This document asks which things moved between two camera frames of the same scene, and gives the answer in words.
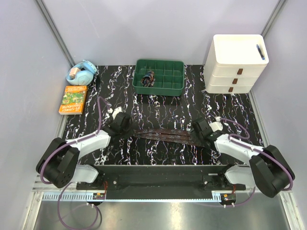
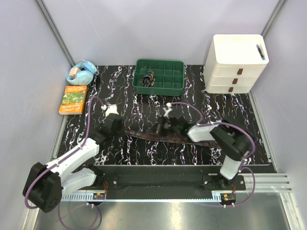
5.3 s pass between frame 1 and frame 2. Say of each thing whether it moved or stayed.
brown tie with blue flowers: stayed
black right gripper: moved
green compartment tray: stayed
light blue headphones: stayed
